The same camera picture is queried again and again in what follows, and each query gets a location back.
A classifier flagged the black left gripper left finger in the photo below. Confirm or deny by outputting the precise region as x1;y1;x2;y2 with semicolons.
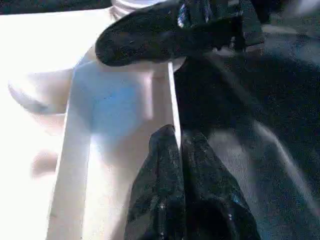
124;125;187;240

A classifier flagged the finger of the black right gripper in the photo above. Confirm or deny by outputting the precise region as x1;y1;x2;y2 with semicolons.
94;0;241;67

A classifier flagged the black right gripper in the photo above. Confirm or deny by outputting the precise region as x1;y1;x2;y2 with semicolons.
177;0;266;53

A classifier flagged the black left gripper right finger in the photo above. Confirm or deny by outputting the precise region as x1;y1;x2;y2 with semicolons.
181;131;262;240

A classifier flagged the white plastic table leg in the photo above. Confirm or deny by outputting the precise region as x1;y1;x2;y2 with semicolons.
111;0;168;12

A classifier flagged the white plastic table top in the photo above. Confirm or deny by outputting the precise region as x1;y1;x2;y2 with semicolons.
0;6;190;240

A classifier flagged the black work surface mat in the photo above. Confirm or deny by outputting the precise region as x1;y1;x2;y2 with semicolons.
0;0;320;240

